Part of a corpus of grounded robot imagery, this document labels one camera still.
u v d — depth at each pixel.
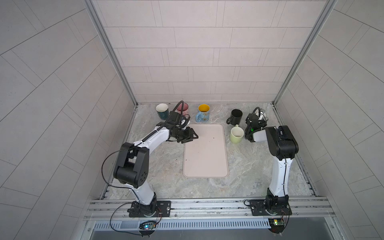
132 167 0.45
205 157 0.90
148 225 0.64
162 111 0.98
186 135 0.77
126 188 0.49
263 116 0.87
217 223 0.68
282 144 0.56
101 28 0.78
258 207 0.71
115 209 0.71
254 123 0.81
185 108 0.99
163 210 0.71
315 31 0.79
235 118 0.99
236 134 0.91
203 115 0.99
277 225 0.68
